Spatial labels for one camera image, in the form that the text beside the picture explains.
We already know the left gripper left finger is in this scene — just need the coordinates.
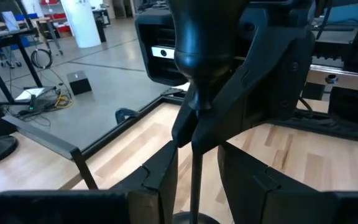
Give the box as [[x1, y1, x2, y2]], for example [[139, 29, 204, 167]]
[[109, 139, 180, 224]]

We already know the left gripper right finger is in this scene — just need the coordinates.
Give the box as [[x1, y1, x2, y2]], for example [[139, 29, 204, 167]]
[[217, 141, 337, 224]]

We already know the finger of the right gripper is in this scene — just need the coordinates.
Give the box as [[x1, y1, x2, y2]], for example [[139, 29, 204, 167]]
[[172, 86, 199, 149], [192, 5, 316, 155]]

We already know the short black candlestick holder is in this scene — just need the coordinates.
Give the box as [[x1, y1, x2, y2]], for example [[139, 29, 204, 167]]
[[165, 0, 252, 224]]

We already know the black floor box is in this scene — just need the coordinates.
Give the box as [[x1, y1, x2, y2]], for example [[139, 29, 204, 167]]
[[66, 70, 93, 96]]

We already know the black cabinet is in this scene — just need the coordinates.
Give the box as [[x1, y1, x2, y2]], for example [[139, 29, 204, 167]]
[[92, 8, 112, 44]]

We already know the white round pillar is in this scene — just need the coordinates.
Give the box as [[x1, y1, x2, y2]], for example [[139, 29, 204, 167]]
[[60, 0, 103, 49]]

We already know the white paper sheet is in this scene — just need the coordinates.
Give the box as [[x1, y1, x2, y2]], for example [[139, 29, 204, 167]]
[[14, 86, 46, 102]]

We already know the red storage shelf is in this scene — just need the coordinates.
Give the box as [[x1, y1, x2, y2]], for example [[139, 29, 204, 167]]
[[38, 0, 71, 34]]

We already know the black work table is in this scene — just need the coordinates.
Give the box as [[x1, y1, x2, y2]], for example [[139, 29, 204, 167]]
[[0, 26, 64, 105]]

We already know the white display screen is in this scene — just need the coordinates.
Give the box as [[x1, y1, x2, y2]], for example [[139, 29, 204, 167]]
[[1, 11, 21, 32]]

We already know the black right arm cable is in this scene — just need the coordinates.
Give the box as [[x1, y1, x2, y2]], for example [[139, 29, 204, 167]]
[[316, 0, 334, 40]]

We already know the black frame clamp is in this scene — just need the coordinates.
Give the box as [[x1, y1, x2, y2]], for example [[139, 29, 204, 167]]
[[114, 107, 140, 125]]

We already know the black metal table frame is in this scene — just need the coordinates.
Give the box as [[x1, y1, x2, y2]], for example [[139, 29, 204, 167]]
[[81, 86, 358, 156]]

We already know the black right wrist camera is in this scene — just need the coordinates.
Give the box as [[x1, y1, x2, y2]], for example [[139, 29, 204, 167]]
[[134, 7, 190, 87]]

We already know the yellow floor cable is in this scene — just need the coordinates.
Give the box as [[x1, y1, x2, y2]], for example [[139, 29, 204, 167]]
[[54, 90, 74, 110]]

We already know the coiled black cable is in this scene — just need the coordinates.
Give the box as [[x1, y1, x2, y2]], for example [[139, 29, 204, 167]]
[[30, 48, 54, 70]]

